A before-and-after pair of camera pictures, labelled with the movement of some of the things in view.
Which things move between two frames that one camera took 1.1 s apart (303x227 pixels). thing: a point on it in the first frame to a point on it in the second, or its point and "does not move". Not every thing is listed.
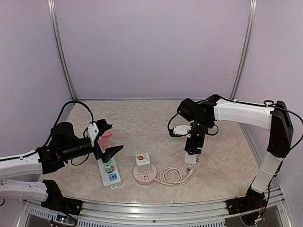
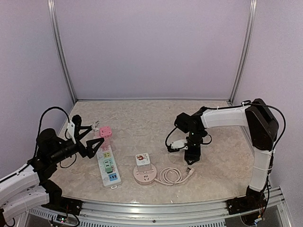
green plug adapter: [108, 168] does not move
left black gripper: [109, 152] to [88, 151]
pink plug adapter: [107, 134] does not move
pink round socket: [145, 178] does not move
